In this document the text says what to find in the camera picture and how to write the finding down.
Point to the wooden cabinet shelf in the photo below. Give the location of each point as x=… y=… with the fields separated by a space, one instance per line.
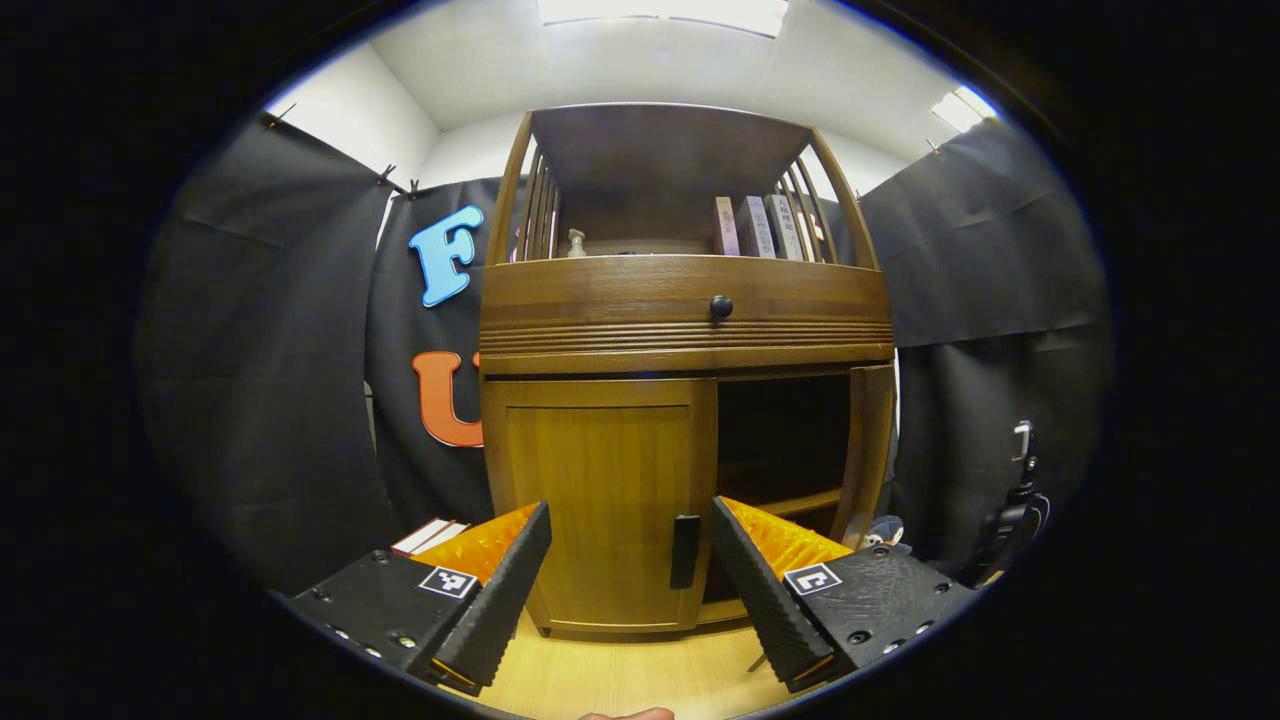
x=805 y=502

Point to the black backdrop cloth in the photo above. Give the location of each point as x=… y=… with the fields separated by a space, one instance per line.
x=270 y=380

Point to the wooden shoe cabinet door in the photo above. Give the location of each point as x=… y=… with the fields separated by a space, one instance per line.
x=600 y=470
x=870 y=440

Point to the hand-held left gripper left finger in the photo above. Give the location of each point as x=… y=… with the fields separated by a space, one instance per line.
x=500 y=610

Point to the wooden cabinet drawer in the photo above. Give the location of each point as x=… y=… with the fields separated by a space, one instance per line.
x=600 y=300

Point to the large ceiling light panel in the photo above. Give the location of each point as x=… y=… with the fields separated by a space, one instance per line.
x=660 y=12

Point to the white book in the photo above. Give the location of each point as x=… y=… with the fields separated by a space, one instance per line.
x=785 y=228
x=755 y=228

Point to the penguin plush toy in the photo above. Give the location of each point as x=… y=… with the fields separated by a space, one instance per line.
x=885 y=530

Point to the wooden double-door shoe cabinet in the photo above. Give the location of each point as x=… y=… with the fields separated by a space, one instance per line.
x=670 y=150

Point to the white pump bottle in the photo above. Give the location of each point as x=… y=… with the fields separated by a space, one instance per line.
x=577 y=245

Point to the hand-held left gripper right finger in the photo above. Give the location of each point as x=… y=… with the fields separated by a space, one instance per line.
x=765 y=600

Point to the small ceiling light panel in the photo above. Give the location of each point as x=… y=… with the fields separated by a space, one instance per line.
x=963 y=108

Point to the black drawer knob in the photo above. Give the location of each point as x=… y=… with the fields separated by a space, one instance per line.
x=721 y=307

